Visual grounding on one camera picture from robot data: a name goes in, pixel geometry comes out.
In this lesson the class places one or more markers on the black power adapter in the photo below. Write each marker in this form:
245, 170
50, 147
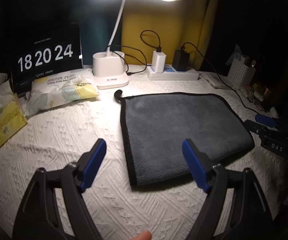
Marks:
180, 59

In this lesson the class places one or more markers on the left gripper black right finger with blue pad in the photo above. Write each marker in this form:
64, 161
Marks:
249, 216

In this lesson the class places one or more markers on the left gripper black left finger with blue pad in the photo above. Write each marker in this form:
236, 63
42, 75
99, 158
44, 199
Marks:
38, 215

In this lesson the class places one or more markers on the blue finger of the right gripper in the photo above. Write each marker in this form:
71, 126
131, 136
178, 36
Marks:
265, 120

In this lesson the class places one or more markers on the yellow curtain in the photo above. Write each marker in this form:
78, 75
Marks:
170, 24

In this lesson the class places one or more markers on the white charger plug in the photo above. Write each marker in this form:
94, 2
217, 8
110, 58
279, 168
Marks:
158, 60

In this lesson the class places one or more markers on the grey purple microfibre towel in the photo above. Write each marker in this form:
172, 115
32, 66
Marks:
154, 126

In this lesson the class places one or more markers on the white perforated basket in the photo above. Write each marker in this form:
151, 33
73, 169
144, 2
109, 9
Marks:
240, 74

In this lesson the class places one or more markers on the tablet showing clock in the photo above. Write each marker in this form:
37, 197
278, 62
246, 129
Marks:
58, 50

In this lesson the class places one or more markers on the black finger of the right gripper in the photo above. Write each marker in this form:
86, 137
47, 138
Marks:
259, 128

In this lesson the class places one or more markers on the white power strip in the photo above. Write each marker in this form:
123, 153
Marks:
170, 74

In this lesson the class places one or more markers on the wet wipes pack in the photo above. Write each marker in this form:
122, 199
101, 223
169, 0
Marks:
60, 89

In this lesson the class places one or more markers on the fingertip at bottom edge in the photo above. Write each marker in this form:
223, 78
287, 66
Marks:
145, 235

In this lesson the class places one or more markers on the yellow tissue pack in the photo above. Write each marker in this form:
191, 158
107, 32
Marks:
12, 118

